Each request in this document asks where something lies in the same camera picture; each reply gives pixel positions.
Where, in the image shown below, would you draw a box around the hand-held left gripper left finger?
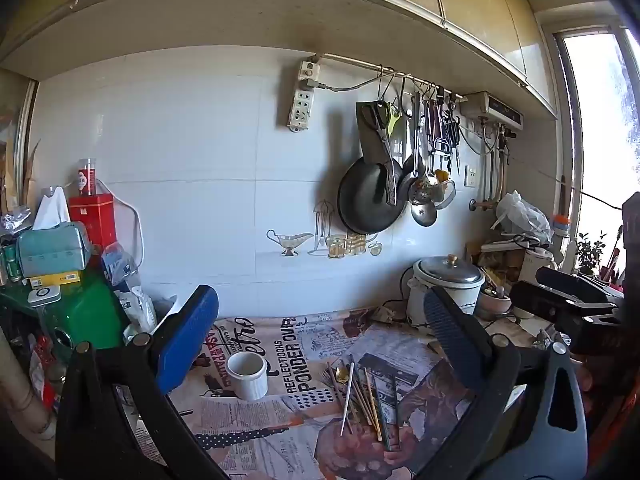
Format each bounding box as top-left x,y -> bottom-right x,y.
55,284 -> 231,480

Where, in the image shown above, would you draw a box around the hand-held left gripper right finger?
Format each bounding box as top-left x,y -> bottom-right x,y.
423,286 -> 589,480

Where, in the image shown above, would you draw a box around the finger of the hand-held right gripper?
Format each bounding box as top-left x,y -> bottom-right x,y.
510,281 -> 626,357
535,266 -> 626,307

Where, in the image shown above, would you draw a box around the white ceramic cup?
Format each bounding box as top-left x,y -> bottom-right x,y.
225,351 -> 269,402

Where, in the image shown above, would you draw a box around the bundle of mixed chopsticks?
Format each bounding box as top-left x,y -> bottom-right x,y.
320,354 -> 403,453

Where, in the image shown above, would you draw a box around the gold metal spoon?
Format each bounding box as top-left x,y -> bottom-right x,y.
332,365 -> 358,421

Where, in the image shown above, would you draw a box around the person's right forearm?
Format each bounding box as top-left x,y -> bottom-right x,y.
575,355 -> 640,441

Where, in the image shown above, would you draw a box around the small potted plant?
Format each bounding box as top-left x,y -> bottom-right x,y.
575,231 -> 608,278

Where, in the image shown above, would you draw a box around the white plastic container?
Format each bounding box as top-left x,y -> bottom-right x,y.
122,294 -> 181,346

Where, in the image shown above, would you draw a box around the white rice cooker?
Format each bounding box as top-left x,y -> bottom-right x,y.
406,254 -> 486,328

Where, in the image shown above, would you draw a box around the white kettle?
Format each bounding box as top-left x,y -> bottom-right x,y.
517,247 -> 556,283

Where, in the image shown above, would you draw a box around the ceramic bowl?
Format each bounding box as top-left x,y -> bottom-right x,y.
475,287 -> 513,318

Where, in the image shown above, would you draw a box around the white powder bag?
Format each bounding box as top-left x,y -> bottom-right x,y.
112,285 -> 158,336

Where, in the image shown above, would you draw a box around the white plastic bag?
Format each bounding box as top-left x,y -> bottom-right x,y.
492,191 -> 553,243

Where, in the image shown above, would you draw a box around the clear plastic bag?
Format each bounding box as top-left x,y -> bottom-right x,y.
100,242 -> 141,286

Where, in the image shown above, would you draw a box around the green plastic container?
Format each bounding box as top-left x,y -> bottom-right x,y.
0,265 -> 131,356

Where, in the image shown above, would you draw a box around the steel ladle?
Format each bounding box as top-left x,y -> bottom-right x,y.
411,92 -> 439,228

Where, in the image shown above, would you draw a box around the window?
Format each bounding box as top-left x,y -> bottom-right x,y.
552,25 -> 640,281

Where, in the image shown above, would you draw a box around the yellow flat box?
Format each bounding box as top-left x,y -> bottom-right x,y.
22,271 -> 83,288

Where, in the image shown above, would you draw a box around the perforated steel skimmer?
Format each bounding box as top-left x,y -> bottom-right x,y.
407,95 -> 436,206

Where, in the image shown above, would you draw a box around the water heater pipes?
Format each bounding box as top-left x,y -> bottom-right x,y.
470,117 -> 516,211

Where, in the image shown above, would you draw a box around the small white tin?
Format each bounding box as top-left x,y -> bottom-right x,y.
27,285 -> 62,307

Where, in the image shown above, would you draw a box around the newspaper print tablecloth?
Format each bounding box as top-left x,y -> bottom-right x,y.
165,310 -> 551,480

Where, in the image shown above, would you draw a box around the red tin box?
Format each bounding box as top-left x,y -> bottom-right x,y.
68,192 -> 117,256

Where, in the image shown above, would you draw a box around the teal tissue box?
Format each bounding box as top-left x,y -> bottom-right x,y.
17,187 -> 93,278

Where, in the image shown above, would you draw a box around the black wok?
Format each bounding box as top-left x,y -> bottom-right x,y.
338,156 -> 407,235

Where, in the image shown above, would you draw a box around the red label tube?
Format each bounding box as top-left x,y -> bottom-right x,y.
76,158 -> 97,196

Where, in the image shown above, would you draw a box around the green drink can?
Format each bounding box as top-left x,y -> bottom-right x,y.
2,245 -> 23,283

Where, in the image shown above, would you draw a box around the black kitchen shears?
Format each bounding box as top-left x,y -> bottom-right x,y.
445,102 -> 462,176

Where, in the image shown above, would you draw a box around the white water heater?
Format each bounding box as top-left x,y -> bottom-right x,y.
460,91 -> 523,128

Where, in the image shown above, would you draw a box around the dark hanging cleaver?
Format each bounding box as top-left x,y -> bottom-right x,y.
356,101 -> 399,206

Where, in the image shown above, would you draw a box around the black scissors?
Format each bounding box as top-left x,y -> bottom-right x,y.
362,101 -> 394,136

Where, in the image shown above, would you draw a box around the white power strip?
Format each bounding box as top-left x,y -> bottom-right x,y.
286,60 -> 321,133

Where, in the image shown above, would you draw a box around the metal hanging rail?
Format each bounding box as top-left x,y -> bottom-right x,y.
312,52 -> 468,101

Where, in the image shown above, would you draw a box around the beige wall cabinet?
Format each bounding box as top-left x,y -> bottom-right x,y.
0,0 -> 558,121

